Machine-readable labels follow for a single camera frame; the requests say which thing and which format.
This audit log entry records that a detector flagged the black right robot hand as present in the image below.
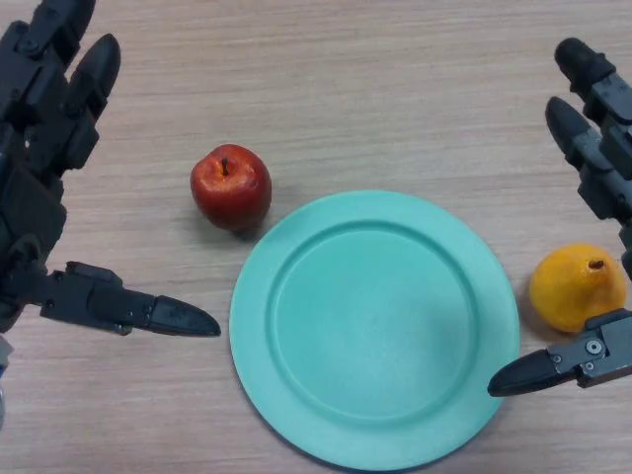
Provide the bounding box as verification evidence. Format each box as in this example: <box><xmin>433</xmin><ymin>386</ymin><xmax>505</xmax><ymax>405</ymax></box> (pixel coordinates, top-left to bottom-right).
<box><xmin>487</xmin><ymin>38</ymin><xmax>632</xmax><ymax>398</ymax></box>

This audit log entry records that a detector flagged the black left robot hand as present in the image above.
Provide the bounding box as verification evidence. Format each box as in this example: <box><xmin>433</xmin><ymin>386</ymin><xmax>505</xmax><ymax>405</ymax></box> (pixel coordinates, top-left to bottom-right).
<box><xmin>0</xmin><ymin>0</ymin><xmax>222</xmax><ymax>339</ymax></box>

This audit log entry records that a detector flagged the red apple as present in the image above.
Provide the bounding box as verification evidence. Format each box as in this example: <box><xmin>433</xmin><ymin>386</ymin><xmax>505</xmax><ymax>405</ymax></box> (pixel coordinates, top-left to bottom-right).
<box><xmin>190</xmin><ymin>143</ymin><xmax>274</xmax><ymax>233</ymax></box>

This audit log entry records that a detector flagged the green round plate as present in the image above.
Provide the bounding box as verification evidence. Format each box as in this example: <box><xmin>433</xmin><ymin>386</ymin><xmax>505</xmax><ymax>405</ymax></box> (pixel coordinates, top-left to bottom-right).
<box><xmin>228</xmin><ymin>190</ymin><xmax>521</xmax><ymax>472</ymax></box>

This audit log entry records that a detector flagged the yellow pear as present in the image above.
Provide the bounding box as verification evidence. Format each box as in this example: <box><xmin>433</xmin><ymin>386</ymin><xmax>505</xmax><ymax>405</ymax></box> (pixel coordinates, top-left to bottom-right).
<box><xmin>528</xmin><ymin>241</ymin><xmax>628</xmax><ymax>335</ymax></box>

